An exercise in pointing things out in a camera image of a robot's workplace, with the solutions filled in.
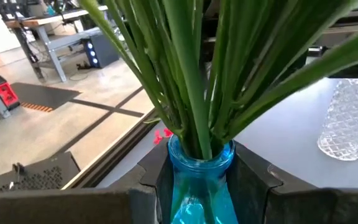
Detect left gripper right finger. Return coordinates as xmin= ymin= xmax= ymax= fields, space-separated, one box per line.
xmin=226 ymin=140 xmax=358 ymax=224

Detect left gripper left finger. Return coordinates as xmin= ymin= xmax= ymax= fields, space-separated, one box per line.
xmin=0 ymin=138 xmax=175 ymax=224

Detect black perforated computer case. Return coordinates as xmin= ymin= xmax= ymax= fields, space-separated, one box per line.
xmin=0 ymin=151 xmax=81 ymax=197

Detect pink-red flower spray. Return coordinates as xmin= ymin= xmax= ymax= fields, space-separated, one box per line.
xmin=152 ymin=126 xmax=174 ymax=146

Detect red and black device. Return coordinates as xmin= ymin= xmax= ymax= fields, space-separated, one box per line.
xmin=0 ymin=73 xmax=21 ymax=112

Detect black floor mat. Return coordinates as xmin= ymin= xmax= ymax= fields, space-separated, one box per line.
xmin=10 ymin=82 xmax=82 ymax=113

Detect blue glass vase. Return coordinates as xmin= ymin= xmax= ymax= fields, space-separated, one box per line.
xmin=167 ymin=133 xmax=239 ymax=224

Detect pale green tulip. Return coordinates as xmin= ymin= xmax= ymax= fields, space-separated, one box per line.
xmin=162 ymin=0 xmax=358 ymax=160

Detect black tower blue lights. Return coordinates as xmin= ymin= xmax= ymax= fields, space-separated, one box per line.
xmin=81 ymin=32 xmax=121 ymax=69

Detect clear cut-glass vase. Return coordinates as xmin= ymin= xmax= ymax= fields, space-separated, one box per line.
xmin=317 ymin=77 xmax=358 ymax=162

